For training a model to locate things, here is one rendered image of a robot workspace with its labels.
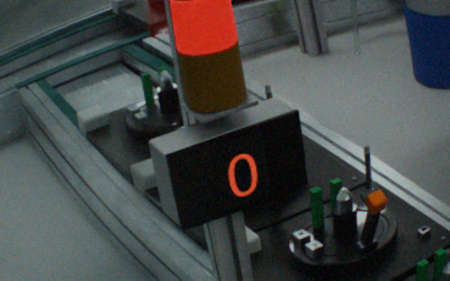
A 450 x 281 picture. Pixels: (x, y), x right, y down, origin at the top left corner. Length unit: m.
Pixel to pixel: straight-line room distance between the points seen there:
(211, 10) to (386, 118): 0.98
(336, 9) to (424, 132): 0.57
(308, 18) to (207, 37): 1.22
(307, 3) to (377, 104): 0.31
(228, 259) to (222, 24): 0.24
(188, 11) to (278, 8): 1.30
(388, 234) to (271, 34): 1.04
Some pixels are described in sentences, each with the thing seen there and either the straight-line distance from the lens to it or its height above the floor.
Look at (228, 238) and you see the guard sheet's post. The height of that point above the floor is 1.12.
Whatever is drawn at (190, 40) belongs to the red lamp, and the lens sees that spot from 0.88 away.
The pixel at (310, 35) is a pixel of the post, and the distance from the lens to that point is 2.10.
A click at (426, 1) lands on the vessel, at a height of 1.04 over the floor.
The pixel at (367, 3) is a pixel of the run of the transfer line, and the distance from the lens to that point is 2.30.
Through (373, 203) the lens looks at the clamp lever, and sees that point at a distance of 1.13.
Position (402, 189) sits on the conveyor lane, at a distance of 1.38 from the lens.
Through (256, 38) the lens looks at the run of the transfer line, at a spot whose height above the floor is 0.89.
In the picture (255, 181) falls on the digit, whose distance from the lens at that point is 0.94.
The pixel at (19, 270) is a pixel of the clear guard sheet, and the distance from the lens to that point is 0.95.
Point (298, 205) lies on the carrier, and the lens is 1.36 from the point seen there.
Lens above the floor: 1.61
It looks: 24 degrees down
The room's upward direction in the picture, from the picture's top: 9 degrees counter-clockwise
